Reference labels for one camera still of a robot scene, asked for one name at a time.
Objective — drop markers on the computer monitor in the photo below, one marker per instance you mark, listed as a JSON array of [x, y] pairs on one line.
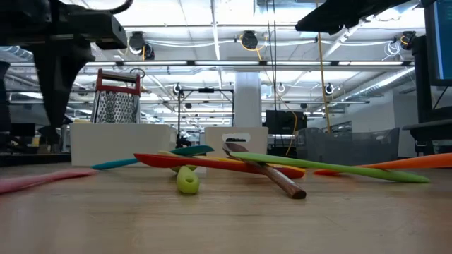
[[443, 42]]

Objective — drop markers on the red silicone spoon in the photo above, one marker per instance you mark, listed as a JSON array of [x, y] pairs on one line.
[[169, 161]]

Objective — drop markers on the white plastic bin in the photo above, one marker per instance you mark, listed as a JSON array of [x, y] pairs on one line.
[[212, 146], [116, 144]]

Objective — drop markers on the pink silicone spatula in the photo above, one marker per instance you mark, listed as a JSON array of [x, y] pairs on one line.
[[35, 180]]

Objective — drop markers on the small dark background monitor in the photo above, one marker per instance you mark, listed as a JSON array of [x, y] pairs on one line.
[[22, 130]]

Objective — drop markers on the blue silicone spatula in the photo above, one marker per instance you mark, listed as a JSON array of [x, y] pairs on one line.
[[192, 150]]

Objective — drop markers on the brown wooden spoon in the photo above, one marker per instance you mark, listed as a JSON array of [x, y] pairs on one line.
[[286, 185]]

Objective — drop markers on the grey side desk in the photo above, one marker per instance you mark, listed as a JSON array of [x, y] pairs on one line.
[[431, 128]]

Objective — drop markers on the grey translucent plastic bin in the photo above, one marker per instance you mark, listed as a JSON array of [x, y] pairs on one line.
[[353, 148]]

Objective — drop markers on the orange silicone spatula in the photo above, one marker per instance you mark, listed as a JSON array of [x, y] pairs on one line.
[[416, 162]]

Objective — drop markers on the black monitor stand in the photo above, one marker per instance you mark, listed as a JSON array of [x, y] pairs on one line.
[[422, 88]]

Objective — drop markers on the black metal stand frame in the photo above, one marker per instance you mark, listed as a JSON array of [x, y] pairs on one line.
[[206, 90]]

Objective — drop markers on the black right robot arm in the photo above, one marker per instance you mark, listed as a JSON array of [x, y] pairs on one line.
[[346, 14]]

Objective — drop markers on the white pillar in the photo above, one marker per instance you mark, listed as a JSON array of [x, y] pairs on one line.
[[248, 98]]

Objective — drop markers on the green silicone spatula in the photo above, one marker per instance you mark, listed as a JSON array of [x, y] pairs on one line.
[[318, 166]]

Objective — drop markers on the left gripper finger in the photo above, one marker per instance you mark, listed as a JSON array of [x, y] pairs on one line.
[[4, 98], [60, 81]]

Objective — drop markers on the lime green silicone spoon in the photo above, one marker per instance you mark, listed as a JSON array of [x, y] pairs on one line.
[[187, 181]]

